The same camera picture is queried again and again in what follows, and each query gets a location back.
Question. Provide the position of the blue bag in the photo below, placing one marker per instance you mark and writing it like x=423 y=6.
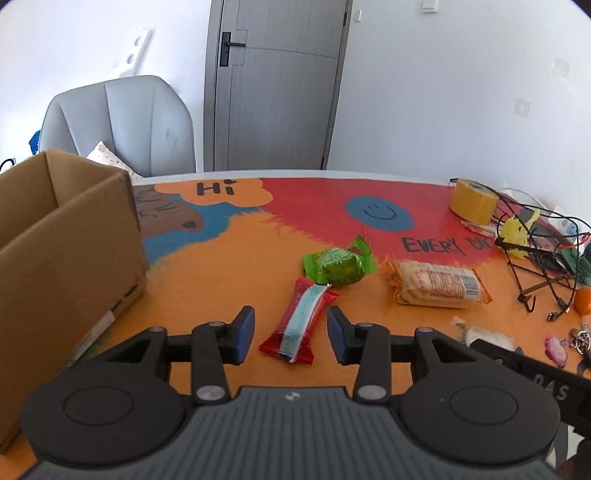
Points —
x=34 y=142

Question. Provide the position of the black door handle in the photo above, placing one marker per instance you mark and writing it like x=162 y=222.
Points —
x=226 y=45

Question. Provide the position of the long white cracker pack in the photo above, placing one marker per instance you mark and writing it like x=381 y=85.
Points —
x=469 y=334

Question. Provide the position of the grey door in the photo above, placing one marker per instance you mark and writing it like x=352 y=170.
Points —
x=273 y=106

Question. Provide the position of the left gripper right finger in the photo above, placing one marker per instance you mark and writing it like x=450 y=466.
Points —
x=367 y=345

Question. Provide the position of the colourful printed table mat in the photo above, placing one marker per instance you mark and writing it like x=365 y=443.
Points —
x=121 y=407

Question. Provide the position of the yellow plush toy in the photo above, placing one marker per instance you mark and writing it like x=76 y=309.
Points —
x=515 y=235

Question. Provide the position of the orange wafer packet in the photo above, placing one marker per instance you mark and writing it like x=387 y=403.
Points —
x=435 y=285

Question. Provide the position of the green snack packet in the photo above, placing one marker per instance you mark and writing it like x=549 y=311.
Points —
x=340 y=267

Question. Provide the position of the brown cardboard box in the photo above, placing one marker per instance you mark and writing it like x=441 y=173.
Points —
x=71 y=258

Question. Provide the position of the grey upholstered chair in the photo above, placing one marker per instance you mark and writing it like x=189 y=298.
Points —
x=140 y=119

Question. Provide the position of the white perforated board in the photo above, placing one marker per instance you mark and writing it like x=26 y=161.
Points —
x=134 y=55

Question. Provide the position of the bunch of keys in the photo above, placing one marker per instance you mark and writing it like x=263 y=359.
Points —
x=580 y=340

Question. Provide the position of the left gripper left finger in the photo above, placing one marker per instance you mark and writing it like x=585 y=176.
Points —
x=214 y=345

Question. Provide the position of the red and blue snack bar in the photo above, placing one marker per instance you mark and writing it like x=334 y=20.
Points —
x=291 y=340

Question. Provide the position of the orange tangerine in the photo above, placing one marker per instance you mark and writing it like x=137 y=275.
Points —
x=582 y=301

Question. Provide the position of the dotted white cushion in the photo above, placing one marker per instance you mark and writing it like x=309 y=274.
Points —
x=101 y=154

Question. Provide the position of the pink keychain charm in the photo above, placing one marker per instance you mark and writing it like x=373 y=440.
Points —
x=556 y=349

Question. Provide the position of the black wire stand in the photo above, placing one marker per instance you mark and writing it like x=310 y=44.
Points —
x=551 y=264

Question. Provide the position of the white wall switch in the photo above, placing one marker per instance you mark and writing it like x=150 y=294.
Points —
x=430 y=6

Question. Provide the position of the black power adapter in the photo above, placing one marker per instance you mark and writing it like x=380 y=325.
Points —
x=585 y=258

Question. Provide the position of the yellow tape roll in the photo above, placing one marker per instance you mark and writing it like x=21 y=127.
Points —
x=473 y=202

